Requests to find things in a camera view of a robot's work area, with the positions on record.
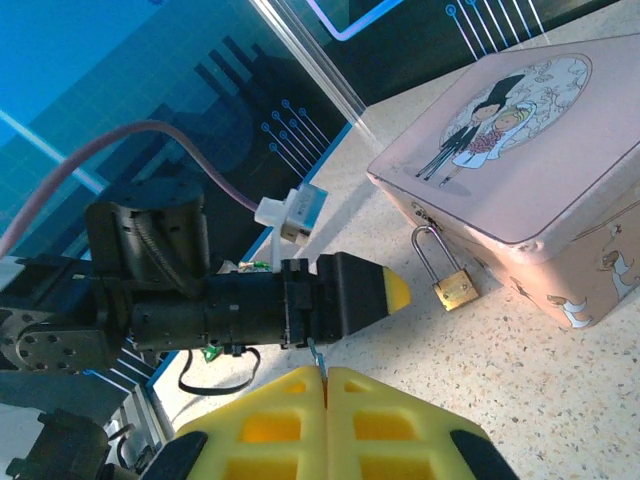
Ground small metal key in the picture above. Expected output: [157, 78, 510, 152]
[307, 337, 329, 387]

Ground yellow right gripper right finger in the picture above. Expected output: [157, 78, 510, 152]
[325, 367, 521, 480]

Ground pink tin box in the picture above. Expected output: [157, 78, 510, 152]
[366, 33, 640, 331]

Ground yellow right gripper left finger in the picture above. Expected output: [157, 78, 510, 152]
[164, 364, 329, 480]

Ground brass padlock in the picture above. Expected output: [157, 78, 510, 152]
[410, 223, 481, 314]

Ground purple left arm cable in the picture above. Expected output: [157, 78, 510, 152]
[0, 119, 266, 261]

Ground thin black cable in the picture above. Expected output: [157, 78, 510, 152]
[178, 346, 262, 397]

